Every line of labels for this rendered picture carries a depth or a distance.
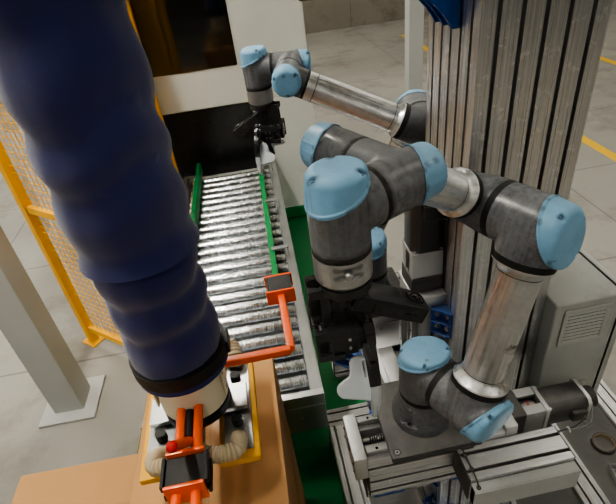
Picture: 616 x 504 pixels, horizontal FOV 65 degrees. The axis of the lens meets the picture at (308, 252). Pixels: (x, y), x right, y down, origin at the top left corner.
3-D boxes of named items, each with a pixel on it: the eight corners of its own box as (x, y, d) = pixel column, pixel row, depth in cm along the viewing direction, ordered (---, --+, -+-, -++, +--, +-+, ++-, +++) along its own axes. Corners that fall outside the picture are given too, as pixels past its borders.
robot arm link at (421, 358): (422, 359, 125) (423, 320, 117) (463, 391, 115) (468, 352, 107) (387, 383, 120) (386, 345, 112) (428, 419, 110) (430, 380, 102)
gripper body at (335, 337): (310, 330, 72) (301, 265, 65) (366, 319, 73) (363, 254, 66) (320, 368, 66) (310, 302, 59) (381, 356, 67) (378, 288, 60)
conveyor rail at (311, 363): (271, 178, 388) (267, 156, 377) (278, 177, 388) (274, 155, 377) (315, 422, 198) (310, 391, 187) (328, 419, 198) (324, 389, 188)
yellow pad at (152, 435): (154, 376, 141) (149, 364, 138) (188, 369, 142) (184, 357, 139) (140, 486, 114) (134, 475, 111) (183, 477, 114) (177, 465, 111)
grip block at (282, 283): (265, 288, 152) (263, 276, 149) (292, 283, 153) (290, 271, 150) (268, 306, 145) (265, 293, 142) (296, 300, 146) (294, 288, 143)
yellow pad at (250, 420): (219, 363, 143) (215, 351, 140) (252, 356, 143) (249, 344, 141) (221, 469, 115) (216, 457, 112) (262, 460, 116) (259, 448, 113)
